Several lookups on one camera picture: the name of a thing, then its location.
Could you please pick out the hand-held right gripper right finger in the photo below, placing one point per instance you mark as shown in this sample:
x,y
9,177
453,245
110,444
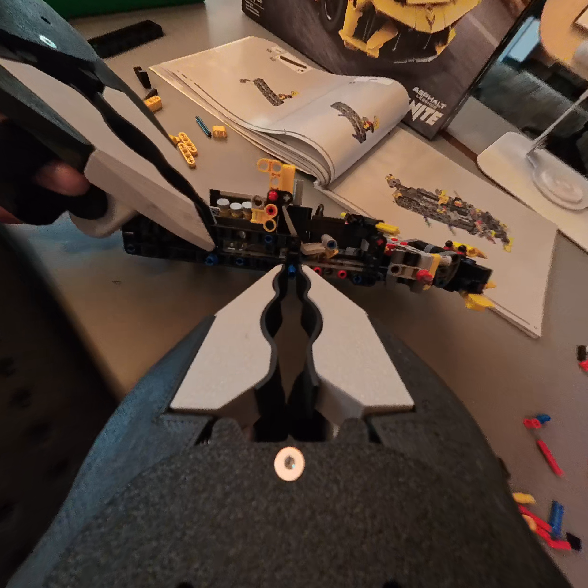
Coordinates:
x,y
363,367

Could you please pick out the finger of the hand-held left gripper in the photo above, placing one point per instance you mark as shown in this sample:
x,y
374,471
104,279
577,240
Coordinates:
x,y
138,183
124,103

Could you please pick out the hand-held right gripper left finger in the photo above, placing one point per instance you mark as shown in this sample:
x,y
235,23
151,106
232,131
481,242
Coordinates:
x,y
220,367

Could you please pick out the black yellow lego car chassis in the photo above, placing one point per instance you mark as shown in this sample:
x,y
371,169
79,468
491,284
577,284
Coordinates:
x,y
257,239

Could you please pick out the yellow angled lego beam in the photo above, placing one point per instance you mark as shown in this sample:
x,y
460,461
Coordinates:
x,y
153,104

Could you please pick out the small black lego pin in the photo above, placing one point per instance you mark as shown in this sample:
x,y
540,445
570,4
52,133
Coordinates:
x,y
142,77

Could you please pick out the yellow lego connector pieces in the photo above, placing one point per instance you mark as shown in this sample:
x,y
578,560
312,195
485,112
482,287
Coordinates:
x,y
183,149

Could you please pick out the long black lego beam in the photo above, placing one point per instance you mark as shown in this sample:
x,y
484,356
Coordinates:
x,y
124,39

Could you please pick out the dark lego axle pin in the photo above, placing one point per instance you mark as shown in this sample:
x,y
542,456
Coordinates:
x,y
203,126

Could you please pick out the small yellow lego block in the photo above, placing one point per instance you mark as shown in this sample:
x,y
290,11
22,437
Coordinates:
x,y
219,132

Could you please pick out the red lego pin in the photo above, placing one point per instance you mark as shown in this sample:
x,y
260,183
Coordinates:
x,y
549,457

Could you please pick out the scattered red blue lego pins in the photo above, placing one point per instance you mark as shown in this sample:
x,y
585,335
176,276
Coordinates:
x,y
556,514

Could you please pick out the person's left hand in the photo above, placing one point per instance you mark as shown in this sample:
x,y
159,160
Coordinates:
x,y
62,179

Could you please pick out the green plastic bin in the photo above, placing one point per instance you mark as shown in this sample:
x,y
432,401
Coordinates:
x,y
115,5

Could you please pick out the open instruction booklet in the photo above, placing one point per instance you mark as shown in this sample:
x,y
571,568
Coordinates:
x,y
298,105

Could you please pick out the cluster of red black pins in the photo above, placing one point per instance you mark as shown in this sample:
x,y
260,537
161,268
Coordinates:
x,y
582,358

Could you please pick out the white rounded board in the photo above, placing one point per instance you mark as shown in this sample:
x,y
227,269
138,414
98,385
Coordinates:
x,y
505,156

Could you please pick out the yellow car picture cardboard box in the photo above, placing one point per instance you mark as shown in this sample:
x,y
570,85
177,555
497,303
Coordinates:
x,y
459,46

